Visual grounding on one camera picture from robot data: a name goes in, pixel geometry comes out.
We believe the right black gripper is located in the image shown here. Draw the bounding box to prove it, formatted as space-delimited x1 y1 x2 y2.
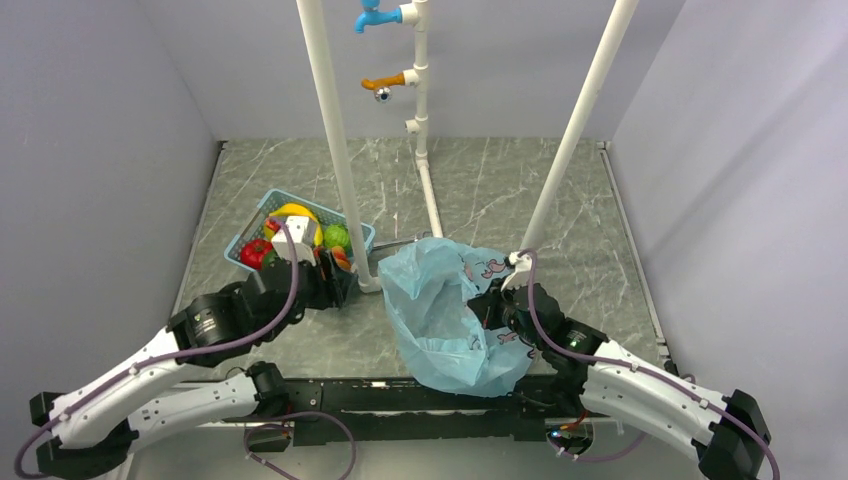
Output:
468 275 546 350

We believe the orange fake fruit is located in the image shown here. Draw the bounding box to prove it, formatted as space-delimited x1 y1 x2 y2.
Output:
329 245 352 272

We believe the white pvc pipe frame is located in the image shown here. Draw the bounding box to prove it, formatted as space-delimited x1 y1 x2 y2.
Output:
296 1 638 293

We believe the green fake fruit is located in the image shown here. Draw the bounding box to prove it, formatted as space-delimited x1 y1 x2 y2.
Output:
323 224 351 251

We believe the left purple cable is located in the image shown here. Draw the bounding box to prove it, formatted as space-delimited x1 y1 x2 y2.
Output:
14 217 303 480

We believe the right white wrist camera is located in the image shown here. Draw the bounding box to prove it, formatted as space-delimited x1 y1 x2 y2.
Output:
500 249 536 292

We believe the silver steel wrench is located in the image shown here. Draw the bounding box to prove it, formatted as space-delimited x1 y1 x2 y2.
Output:
372 230 432 251

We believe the dark green fake avocado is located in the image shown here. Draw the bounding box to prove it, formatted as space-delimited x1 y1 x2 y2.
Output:
261 251 276 269

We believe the light blue plastic basket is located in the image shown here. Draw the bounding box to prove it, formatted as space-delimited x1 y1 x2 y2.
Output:
224 188 357 273

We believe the purple cable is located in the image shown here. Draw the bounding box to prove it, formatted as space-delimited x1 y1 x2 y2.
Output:
516 248 783 480
14 217 303 480

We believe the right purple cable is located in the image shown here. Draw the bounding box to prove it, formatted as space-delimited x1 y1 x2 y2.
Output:
516 248 783 480

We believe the light blue plastic bag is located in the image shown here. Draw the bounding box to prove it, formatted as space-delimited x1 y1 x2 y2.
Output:
377 237 535 397

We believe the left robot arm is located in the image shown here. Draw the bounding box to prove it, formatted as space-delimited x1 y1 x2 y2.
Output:
29 247 356 479

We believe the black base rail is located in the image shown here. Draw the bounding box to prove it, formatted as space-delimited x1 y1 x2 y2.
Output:
220 374 617 446

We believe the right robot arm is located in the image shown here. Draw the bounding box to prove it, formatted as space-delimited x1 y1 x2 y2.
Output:
467 283 780 479

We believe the blue plastic faucet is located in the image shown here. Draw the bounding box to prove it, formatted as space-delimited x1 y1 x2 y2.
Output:
354 0 403 34

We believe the orange plastic faucet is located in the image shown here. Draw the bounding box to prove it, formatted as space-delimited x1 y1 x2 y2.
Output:
360 72 406 103

